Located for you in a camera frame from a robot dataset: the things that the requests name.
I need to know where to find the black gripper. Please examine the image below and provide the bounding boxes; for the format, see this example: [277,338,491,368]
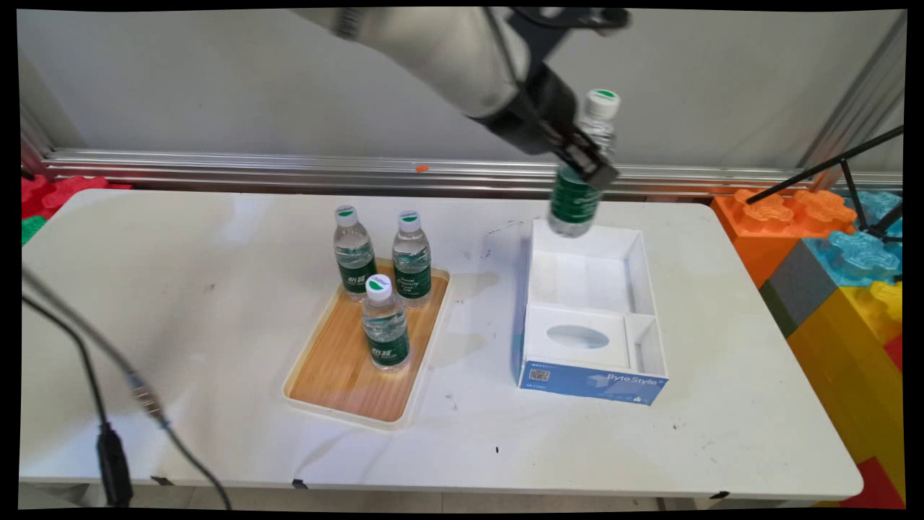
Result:
[469,64,620,190]

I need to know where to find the clear water bottle green label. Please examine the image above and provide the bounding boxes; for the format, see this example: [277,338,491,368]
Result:
[361,274,411,372]
[392,210,433,310]
[546,88,622,239]
[333,204,378,303]

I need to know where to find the orange foam block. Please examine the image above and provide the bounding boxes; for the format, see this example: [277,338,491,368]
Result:
[711,189,858,288]

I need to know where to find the blue and white cardboard box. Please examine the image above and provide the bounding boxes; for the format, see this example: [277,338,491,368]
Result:
[511,219,669,407]

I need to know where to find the black tripod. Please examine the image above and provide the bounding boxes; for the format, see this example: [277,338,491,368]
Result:
[746,124,905,243]

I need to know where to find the cyan foam block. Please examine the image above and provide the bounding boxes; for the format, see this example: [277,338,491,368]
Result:
[845,189,903,239]
[803,231,903,287]

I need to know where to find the wooden tray with cream rim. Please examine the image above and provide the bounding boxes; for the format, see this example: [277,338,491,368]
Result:
[282,259,452,432]

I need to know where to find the yellow foam block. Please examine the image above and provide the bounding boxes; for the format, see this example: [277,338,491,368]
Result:
[787,282,905,506]

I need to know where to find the red foam block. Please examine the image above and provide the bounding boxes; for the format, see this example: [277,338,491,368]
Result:
[22,175,132,219]

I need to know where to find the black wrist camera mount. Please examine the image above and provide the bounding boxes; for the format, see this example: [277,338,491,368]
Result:
[502,7,632,69]

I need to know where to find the slanted aluminium post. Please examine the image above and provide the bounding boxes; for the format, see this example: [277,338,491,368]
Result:
[798,14,907,170]

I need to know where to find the horizontal aluminium rail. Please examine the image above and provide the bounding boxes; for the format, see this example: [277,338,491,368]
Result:
[40,148,903,199]

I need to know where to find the grey cable with metal connector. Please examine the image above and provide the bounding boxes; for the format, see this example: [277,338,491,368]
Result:
[20,266,233,511]

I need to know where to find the black cable with thick plug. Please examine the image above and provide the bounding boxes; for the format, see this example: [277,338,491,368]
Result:
[20,295,136,508]

